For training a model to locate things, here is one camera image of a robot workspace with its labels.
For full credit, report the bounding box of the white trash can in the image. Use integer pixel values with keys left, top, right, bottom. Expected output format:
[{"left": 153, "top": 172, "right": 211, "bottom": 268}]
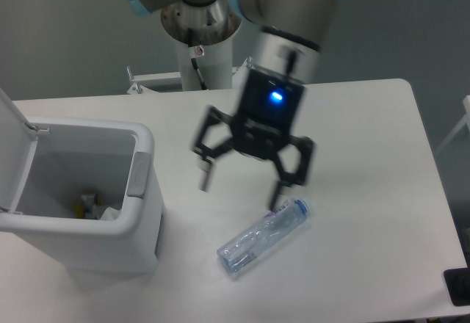
[{"left": 1, "top": 117, "right": 164, "bottom": 273}]

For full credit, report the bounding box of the trash inside can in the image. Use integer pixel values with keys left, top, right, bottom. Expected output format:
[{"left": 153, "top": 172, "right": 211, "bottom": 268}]
[{"left": 72, "top": 193, "right": 122, "bottom": 221}]

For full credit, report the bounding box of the clear plastic water bottle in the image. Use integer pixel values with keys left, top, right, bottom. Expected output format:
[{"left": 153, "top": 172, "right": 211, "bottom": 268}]
[{"left": 217, "top": 198, "right": 311, "bottom": 275}]

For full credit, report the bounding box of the white furniture leg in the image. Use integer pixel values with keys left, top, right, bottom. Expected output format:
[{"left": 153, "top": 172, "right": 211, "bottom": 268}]
[{"left": 435, "top": 95, "right": 469, "bottom": 155}]

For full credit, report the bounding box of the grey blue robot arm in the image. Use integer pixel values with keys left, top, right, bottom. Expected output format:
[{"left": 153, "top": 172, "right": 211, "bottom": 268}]
[{"left": 128, "top": 0, "right": 339, "bottom": 209}]

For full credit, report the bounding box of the black device at table edge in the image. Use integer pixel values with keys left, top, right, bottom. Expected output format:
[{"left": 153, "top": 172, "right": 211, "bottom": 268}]
[{"left": 444, "top": 267, "right": 469, "bottom": 307}]

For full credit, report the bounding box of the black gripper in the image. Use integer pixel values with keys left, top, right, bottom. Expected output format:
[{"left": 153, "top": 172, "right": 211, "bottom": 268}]
[{"left": 191, "top": 69, "right": 315, "bottom": 210}]

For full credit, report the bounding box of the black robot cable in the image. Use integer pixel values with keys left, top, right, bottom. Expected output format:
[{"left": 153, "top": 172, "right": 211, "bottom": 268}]
[{"left": 187, "top": 27, "right": 209, "bottom": 91}]

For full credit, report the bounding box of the white trash can lid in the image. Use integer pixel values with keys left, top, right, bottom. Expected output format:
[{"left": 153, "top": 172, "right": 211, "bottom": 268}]
[{"left": 1, "top": 92, "right": 37, "bottom": 213}]

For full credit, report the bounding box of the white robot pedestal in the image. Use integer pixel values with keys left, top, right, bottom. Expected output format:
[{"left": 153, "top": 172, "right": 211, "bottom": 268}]
[{"left": 127, "top": 0, "right": 242, "bottom": 94}]

